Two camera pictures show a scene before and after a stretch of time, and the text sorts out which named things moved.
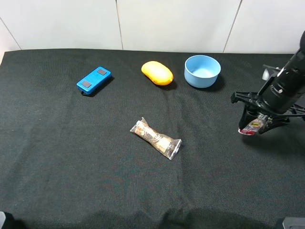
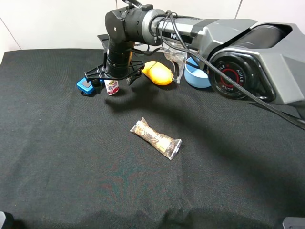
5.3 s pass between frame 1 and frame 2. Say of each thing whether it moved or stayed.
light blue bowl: stayed
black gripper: moved
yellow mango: stayed
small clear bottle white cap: moved
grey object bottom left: stayed
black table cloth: stayed
